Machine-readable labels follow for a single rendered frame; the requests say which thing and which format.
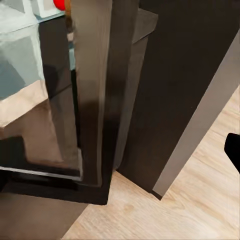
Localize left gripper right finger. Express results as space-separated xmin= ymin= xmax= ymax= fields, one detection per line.
xmin=224 ymin=133 xmax=240 ymax=173

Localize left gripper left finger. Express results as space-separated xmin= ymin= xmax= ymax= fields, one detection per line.
xmin=0 ymin=133 xmax=26 ymax=192

